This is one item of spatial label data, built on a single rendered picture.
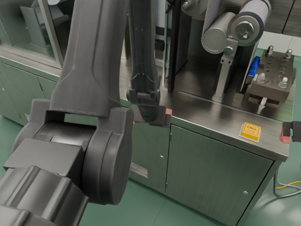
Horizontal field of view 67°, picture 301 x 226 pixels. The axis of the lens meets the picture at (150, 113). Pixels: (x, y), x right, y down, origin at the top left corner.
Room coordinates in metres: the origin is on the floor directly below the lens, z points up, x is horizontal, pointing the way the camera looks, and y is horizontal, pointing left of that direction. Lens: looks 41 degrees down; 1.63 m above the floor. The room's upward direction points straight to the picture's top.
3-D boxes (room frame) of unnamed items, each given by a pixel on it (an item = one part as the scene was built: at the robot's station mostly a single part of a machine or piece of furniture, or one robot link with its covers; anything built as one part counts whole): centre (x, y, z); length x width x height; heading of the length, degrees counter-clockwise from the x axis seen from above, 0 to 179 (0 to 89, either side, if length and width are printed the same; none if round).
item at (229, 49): (0.92, -0.34, 1.18); 0.04 x 0.02 x 0.04; 62
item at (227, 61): (0.95, -0.36, 1.05); 0.06 x 0.05 x 0.31; 152
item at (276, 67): (1.03, -0.64, 1.00); 0.40 x 0.16 x 0.06; 152
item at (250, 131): (0.69, -0.44, 0.91); 0.07 x 0.07 x 0.02; 62
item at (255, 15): (0.97, -0.41, 1.25); 0.15 x 0.01 x 0.15; 62
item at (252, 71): (1.04, -0.54, 1.03); 0.21 x 0.04 x 0.03; 152
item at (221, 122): (1.45, 0.40, 0.88); 2.52 x 0.66 x 0.04; 62
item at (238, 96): (1.05, -0.52, 0.92); 0.28 x 0.04 x 0.04; 152
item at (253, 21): (1.08, -0.46, 1.25); 0.26 x 0.12 x 0.12; 152
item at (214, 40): (1.14, -0.36, 1.17); 0.26 x 0.12 x 0.12; 152
